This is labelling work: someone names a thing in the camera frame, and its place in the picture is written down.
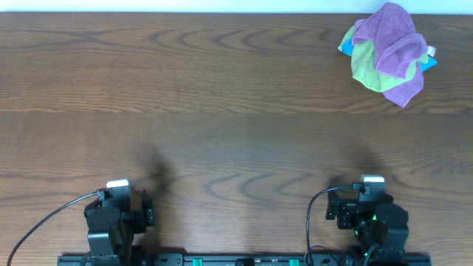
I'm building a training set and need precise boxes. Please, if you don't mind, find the green microfiber cloth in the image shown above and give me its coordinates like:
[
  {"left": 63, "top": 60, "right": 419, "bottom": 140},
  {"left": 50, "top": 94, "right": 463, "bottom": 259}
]
[{"left": 339, "top": 25, "right": 427, "bottom": 92}]

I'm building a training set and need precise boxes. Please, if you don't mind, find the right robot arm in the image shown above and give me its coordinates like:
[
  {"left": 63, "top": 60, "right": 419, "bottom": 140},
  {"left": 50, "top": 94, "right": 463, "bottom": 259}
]
[{"left": 326, "top": 177, "right": 409, "bottom": 265}]

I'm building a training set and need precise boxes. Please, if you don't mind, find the black right camera cable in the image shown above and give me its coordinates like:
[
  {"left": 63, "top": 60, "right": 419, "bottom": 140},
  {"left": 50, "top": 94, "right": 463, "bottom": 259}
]
[{"left": 304, "top": 183, "right": 365, "bottom": 265}]

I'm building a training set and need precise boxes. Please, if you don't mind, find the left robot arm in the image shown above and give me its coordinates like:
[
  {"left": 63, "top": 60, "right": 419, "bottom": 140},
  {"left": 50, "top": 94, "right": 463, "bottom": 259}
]
[{"left": 84, "top": 185, "right": 155, "bottom": 265}]

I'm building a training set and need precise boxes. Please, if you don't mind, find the purple microfiber cloth with tag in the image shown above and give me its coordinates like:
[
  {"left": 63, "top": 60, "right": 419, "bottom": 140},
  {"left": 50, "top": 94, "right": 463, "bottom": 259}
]
[{"left": 352, "top": 2, "right": 429, "bottom": 78}]

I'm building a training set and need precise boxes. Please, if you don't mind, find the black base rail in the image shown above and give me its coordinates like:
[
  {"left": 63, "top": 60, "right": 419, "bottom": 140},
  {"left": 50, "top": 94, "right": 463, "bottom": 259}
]
[{"left": 57, "top": 253, "right": 432, "bottom": 266}]

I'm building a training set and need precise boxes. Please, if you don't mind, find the blue microfiber cloth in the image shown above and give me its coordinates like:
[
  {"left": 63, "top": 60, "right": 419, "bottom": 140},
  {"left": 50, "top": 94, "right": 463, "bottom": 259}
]
[{"left": 338, "top": 38, "right": 438, "bottom": 72}]

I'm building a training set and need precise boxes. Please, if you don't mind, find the black camera cable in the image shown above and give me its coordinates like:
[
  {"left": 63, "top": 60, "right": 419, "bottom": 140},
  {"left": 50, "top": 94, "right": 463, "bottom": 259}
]
[
  {"left": 6, "top": 190, "right": 103, "bottom": 266},
  {"left": 304, "top": 183, "right": 365, "bottom": 265}
]

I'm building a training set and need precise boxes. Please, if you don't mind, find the black left camera cable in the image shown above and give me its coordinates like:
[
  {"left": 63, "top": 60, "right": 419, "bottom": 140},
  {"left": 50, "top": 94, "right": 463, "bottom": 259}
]
[{"left": 6, "top": 190, "right": 103, "bottom": 266}]

